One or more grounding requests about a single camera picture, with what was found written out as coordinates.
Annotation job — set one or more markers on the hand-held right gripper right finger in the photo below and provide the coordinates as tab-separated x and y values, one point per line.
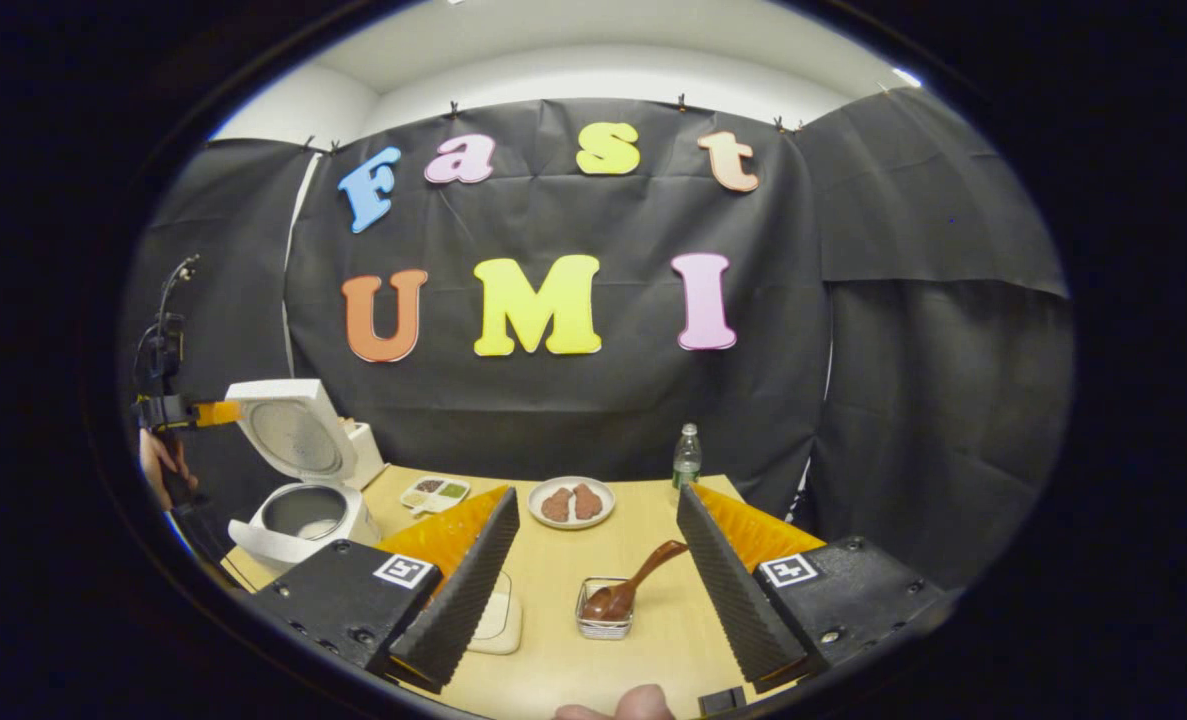
738	600

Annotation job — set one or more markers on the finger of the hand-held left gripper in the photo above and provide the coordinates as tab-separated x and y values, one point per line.
215	413

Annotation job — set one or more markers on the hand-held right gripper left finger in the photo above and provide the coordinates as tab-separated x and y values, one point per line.
458	610

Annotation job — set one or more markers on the clear rice container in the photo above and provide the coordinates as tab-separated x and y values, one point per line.
498	620

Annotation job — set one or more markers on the white rice cooker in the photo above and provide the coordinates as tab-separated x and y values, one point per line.
298	440

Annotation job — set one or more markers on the brown wooden spoon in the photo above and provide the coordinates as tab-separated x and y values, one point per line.
618	597

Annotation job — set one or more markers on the white sectioned condiment dish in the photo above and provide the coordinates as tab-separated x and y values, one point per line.
435	494

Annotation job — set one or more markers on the brown meat piece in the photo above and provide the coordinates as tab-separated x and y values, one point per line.
556	505
588	501

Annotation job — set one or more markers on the white round plate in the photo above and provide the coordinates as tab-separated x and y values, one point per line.
608	512

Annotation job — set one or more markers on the black backdrop cloth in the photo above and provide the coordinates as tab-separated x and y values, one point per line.
603	390

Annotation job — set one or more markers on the small ceiling light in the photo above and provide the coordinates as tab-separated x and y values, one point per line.
907	77

